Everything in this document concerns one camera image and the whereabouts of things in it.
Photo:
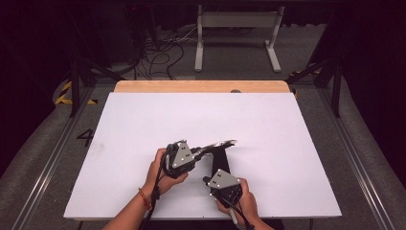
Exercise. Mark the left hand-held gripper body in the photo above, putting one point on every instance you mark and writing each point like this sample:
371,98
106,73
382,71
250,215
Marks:
183,156

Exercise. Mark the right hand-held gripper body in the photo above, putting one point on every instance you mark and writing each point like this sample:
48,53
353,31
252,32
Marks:
223,185

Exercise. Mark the person's right hand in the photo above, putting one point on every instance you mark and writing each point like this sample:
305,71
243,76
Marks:
249,204

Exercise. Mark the person's left hand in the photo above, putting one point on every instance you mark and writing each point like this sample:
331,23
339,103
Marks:
159,182

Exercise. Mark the white board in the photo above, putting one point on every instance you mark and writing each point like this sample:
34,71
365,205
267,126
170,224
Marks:
255,127

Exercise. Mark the wooden table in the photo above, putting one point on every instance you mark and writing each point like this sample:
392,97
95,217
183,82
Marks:
178,86

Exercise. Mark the black metal stand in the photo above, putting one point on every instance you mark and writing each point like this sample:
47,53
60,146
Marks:
75,80
335,92

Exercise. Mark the white metal stand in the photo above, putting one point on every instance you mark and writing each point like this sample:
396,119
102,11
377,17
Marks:
237,19

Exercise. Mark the yellow and black floor tape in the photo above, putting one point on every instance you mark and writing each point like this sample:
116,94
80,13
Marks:
63,96

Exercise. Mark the black equipment case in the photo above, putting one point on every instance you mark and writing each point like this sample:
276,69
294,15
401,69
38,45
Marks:
123,35

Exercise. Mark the aluminium floor rail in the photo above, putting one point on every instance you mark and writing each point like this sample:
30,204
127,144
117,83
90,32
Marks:
48,166
357,166

